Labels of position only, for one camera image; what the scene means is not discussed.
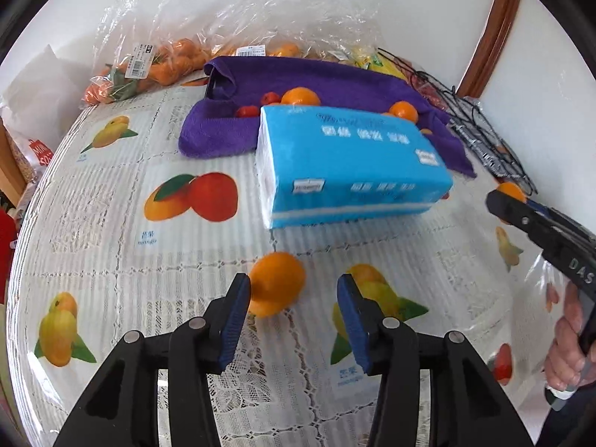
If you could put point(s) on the clear bag of leafy tangerines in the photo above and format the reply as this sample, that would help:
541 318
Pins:
172 63

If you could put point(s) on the blue tissue pack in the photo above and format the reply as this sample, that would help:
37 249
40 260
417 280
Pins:
349 163

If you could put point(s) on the purple towel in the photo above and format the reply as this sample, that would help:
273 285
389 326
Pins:
214 135

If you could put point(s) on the small red fruit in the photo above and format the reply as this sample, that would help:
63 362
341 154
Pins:
269 98
247 111

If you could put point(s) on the clear bag of oranges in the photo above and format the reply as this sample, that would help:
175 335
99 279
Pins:
284 49

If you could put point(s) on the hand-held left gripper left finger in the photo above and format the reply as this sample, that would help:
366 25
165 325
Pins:
235 321

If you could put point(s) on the clear bag with red label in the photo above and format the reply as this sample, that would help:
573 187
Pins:
35 153

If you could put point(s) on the person's right hand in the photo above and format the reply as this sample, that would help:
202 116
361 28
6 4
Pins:
565 330

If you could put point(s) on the orange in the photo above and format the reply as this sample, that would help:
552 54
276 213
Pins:
403 111
426 132
512 191
279 279
300 97

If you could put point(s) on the red paper bag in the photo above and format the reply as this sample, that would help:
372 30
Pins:
5 242

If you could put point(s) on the white plastic bag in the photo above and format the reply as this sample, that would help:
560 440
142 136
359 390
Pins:
42 88

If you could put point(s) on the brown wooden door frame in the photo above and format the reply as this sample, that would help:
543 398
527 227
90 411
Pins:
498 23

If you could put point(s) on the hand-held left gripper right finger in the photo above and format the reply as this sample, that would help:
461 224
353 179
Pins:
354 326

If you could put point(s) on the yellow packet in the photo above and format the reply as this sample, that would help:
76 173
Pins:
372 58

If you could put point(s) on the clear bag of red fruit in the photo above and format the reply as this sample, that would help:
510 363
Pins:
428 93

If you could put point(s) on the wooden chair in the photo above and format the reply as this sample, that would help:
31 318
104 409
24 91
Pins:
9 163

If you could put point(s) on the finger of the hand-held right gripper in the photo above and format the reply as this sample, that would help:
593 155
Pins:
558 221
512 214

